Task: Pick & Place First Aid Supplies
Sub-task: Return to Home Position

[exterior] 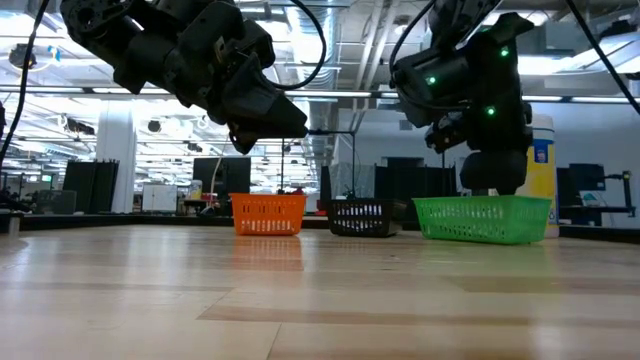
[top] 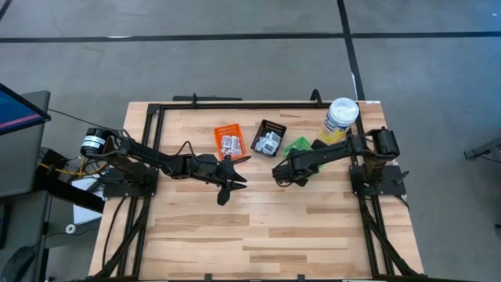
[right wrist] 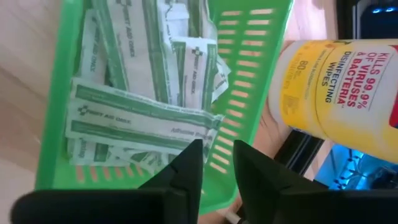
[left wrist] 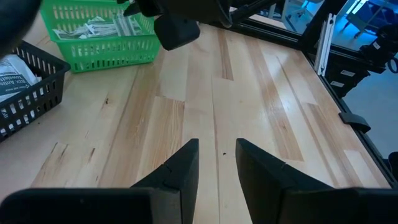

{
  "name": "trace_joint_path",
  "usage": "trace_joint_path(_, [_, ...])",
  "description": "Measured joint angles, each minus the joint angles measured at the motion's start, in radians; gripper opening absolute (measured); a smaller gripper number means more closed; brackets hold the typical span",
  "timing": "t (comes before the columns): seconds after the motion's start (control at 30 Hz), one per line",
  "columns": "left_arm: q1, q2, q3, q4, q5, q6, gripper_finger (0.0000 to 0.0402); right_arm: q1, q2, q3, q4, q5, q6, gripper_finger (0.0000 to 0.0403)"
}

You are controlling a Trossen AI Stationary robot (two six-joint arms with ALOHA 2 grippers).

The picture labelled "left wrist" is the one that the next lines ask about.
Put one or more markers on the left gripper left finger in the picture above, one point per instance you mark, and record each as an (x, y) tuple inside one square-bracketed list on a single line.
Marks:
[(174, 193)]

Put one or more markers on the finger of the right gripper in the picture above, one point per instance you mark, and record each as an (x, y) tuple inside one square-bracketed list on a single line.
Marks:
[(133, 9), (122, 1)]

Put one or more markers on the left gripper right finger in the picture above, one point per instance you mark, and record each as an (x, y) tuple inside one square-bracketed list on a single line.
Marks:
[(267, 193)]

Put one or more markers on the green striped bandage wrapper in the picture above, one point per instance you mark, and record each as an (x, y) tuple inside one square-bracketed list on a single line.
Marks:
[(102, 29), (66, 33), (129, 26), (96, 19)]

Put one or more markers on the green plastic basket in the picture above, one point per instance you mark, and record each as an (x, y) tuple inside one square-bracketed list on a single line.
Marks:
[(109, 53)]

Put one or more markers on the black print antiseptic towelette packet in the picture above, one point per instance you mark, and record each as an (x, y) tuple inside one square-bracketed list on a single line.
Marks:
[(15, 81)]

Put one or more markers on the black plastic basket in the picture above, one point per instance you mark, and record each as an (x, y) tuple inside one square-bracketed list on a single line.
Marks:
[(40, 93)]

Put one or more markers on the black box white labels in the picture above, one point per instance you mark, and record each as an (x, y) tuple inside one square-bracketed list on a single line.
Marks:
[(342, 77)]

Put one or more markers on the silver aluminium extrusion bar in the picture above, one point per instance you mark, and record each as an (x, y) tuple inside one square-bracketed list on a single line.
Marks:
[(325, 43)]

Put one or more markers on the black equipment white label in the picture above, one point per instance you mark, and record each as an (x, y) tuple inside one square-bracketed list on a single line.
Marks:
[(381, 43)]

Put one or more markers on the black frame bracket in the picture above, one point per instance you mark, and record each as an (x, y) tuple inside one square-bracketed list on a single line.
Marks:
[(354, 121)]

